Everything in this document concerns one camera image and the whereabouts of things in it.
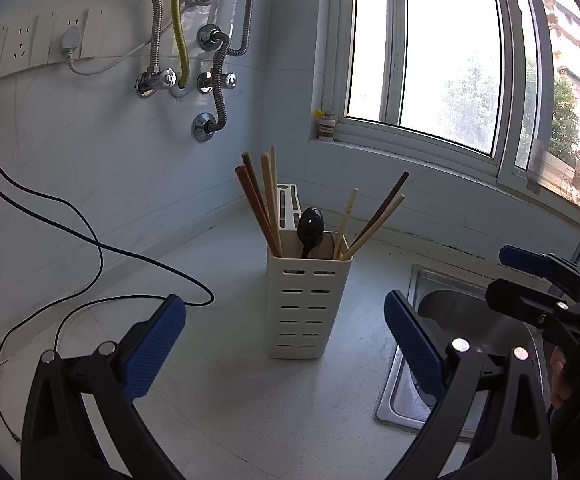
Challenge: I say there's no white plug with cord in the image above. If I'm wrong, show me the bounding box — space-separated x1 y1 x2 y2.
60 0 231 77

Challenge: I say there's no yellow gas hose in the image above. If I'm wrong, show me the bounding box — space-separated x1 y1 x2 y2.
170 0 191 92

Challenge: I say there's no steel hose with red valve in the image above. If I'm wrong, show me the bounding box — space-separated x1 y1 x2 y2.
227 0 265 57

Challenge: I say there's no dark brown chopstick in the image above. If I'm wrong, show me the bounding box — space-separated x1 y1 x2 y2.
355 170 411 248

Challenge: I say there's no chrome wall flange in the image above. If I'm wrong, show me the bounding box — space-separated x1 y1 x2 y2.
192 112 217 142
196 24 223 52

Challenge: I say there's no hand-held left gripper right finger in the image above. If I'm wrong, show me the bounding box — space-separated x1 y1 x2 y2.
384 289 553 480

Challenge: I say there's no white plastic utensil holder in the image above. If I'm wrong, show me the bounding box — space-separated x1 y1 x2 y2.
266 183 355 360

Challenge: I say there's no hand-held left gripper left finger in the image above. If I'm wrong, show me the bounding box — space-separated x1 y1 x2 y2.
20 294 188 480

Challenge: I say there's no white framed window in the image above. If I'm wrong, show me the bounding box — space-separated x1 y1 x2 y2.
312 0 580 231

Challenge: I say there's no straight braided steel hose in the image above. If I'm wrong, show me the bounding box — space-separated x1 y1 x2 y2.
147 0 165 73

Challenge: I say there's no small plastic bottle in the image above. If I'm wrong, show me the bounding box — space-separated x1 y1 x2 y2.
316 109 338 142

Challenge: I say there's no chrome angle valve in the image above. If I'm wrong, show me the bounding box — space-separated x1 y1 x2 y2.
197 71 237 96
136 66 178 99

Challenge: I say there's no black spoon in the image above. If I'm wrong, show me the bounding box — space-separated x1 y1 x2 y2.
297 206 327 259

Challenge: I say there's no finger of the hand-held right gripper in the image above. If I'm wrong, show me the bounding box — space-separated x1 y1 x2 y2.
498 245 578 286
484 279 580 343

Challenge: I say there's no black braided split cable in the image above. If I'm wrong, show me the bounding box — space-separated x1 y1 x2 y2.
0 102 215 441

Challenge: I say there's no curved braided steel hose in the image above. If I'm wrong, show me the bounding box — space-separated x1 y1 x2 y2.
205 35 233 133

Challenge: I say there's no white wall socket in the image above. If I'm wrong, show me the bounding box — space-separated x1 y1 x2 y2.
1 15 38 68
52 10 91 59

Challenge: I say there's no stainless steel sink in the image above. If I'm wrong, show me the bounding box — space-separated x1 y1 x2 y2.
374 262 578 443

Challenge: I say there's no person's right hand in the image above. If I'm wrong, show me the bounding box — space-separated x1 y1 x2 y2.
550 345 575 408

